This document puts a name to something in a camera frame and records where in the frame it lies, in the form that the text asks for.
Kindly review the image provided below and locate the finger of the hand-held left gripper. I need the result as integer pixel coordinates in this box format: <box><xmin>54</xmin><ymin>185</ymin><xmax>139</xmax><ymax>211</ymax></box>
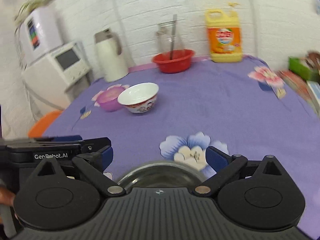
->
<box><xmin>53</xmin><ymin>135</ymin><xmax>112</xmax><ymax>155</ymax></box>

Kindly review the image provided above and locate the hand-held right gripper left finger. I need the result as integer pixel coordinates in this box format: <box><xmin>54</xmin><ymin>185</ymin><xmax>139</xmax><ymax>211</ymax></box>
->
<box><xmin>32</xmin><ymin>146</ymin><xmax>126</xmax><ymax>197</ymax></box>

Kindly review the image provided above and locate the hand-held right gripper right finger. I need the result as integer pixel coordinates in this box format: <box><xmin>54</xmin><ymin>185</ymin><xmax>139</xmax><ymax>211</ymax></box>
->
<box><xmin>194</xmin><ymin>145</ymin><xmax>286</xmax><ymax>197</ymax></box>

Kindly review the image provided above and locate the purple plastic bowl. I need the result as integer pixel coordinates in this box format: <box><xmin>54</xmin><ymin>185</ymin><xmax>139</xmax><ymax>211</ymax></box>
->
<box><xmin>96</xmin><ymin>85</ymin><xmax>129</xmax><ymax>112</ymax></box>

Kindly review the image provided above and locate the stainless steel bowl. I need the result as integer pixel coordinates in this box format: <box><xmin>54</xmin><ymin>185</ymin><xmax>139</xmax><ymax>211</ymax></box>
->
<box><xmin>116</xmin><ymin>160</ymin><xmax>207</xmax><ymax>190</ymax></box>

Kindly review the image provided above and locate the white bowl with red print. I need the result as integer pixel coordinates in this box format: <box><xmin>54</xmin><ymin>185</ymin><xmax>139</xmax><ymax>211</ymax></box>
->
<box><xmin>117</xmin><ymin>82</ymin><xmax>160</xmax><ymax>114</ymax></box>

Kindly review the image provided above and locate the person's left hand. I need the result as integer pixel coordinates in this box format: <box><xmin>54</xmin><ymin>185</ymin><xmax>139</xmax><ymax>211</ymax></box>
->
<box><xmin>0</xmin><ymin>187</ymin><xmax>16</xmax><ymax>206</ymax></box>

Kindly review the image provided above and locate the orange plastic basin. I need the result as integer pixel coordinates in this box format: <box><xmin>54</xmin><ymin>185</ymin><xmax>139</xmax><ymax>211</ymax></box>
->
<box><xmin>27</xmin><ymin>110</ymin><xmax>63</xmax><ymax>138</ymax></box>

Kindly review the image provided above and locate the purple floral tablecloth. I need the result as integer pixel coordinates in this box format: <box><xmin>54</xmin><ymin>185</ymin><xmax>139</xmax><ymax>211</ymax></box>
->
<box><xmin>42</xmin><ymin>54</ymin><xmax>320</xmax><ymax>240</ymax></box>

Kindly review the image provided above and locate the white water dispenser with screen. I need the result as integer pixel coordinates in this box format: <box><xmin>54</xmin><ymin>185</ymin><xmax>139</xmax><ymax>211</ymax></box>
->
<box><xmin>22</xmin><ymin>41</ymin><xmax>92</xmax><ymax>117</ymax></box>

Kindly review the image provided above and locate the white thermos jug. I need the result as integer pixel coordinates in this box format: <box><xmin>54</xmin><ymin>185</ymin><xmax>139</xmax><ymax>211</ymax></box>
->
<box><xmin>94</xmin><ymin>27</ymin><xmax>129</xmax><ymax>82</ymax></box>

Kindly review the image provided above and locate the red plastic basket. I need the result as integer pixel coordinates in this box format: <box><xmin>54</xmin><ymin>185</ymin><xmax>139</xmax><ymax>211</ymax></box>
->
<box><xmin>152</xmin><ymin>49</ymin><xmax>195</xmax><ymax>74</ymax></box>

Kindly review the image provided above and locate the colourful printed box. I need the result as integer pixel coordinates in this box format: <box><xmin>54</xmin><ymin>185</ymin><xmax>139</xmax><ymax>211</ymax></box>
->
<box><xmin>277</xmin><ymin>70</ymin><xmax>320</xmax><ymax>117</ymax></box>

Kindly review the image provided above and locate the yellow detergent bottle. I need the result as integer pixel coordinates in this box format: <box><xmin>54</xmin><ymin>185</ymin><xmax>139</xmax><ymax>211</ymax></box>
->
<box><xmin>205</xmin><ymin>2</ymin><xmax>243</xmax><ymax>63</ymax></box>

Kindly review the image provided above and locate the white water purifier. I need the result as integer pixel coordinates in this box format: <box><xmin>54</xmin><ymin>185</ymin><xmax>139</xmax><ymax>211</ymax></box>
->
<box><xmin>18</xmin><ymin>6</ymin><xmax>63</xmax><ymax>66</ymax></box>

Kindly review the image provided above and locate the green box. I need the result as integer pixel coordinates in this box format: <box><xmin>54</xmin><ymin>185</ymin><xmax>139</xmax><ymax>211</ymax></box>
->
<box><xmin>288</xmin><ymin>57</ymin><xmax>320</xmax><ymax>81</ymax></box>

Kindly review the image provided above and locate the clear glass bottle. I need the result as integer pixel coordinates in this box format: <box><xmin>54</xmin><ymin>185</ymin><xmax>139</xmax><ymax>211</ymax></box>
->
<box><xmin>156</xmin><ymin>22</ymin><xmax>186</xmax><ymax>53</ymax></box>

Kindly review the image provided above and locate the metal utensil in basin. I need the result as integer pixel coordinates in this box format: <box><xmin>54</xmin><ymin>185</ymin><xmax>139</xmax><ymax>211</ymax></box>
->
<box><xmin>169</xmin><ymin>14</ymin><xmax>178</xmax><ymax>60</ymax></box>

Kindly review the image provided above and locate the brown paper bag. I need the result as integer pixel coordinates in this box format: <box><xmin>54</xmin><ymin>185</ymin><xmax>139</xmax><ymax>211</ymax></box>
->
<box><xmin>303</xmin><ymin>51</ymin><xmax>320</xmax><ymax>68</ymax></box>

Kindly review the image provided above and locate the white wall cable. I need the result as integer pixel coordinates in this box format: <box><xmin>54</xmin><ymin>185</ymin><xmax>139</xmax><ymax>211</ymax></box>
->
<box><xmin>109</xmin><ymin>0</ymin><xmax>137</xmax><ymax>67</ymax></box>

